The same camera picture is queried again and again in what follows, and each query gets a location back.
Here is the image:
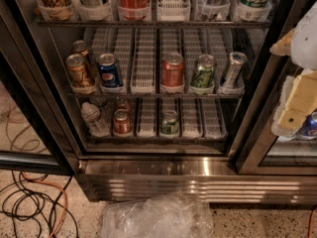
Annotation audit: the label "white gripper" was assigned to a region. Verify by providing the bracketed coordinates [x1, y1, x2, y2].
[269, 29, 317, 141]

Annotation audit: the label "gold brown can behind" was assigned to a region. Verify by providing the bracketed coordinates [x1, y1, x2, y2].
[71, 40, 95, 67]

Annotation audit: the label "red can behind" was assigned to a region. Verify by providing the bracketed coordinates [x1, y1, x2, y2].
[114, 98, 132, 113]

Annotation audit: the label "blue can right door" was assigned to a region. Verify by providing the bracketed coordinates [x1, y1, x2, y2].
[298, 111, 317, 139]

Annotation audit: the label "silver slim can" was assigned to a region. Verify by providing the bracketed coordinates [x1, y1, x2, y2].
[220, 52, 248, 88]

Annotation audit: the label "green can bottom shelf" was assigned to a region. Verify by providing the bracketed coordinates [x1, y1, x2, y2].
[160, 110, 179, 135]

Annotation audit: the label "gold brown can front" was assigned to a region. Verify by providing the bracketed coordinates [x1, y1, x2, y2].
[65, 54, 95, 88]

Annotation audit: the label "left glass fridge door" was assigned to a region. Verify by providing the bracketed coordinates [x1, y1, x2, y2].
[0, 12, 74, 176]

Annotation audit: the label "orange red can middle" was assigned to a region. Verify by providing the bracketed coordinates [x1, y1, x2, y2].
[161, 53, 184, 87]

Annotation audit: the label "green can shelf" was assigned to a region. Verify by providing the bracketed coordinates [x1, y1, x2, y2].
[190, 54, 216, 88]
[160, 110, 179, 135]

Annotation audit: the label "black cables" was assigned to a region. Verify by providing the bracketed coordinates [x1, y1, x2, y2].
[0, 171, 80, 238]

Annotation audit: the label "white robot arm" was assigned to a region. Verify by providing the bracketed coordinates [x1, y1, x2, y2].
[269, 2, 317, 137]

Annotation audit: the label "stainless steel fridge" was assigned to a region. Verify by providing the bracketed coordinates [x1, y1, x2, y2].
[0, 0, 317, 204]

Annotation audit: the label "white empty tray middle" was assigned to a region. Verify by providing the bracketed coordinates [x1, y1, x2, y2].
[130, 29, 157, 94]

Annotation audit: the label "glass fridge door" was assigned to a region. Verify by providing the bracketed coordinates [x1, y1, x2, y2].
[237, 0, 317, 176]
[0, 12, 74, 176]

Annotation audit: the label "orange cable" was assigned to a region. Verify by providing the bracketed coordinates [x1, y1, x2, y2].
[21, 171, 68, 238]

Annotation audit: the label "clear plastic bag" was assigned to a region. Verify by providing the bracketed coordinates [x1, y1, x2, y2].
[101, 192, 213, 238]

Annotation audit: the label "blue pepsi can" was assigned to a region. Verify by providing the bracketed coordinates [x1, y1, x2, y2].
[97, 54, 123, 88]

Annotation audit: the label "right glass fridge door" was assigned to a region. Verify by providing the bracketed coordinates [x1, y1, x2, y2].
[237, 0, 317, 176]

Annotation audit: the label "clear water bottle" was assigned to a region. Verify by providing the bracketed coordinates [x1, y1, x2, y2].
[81, 102, 109, 137]

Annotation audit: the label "red coke can front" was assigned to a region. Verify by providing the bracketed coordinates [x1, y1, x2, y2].
[113, 109, 132, 135]

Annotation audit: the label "green can middle shelf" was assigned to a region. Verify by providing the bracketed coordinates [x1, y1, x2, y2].
[190, 54, 216, 88]

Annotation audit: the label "gold brown can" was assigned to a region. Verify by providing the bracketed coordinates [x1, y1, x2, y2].
[71, 40, 95, 67]
[65, 54, 95, 88]

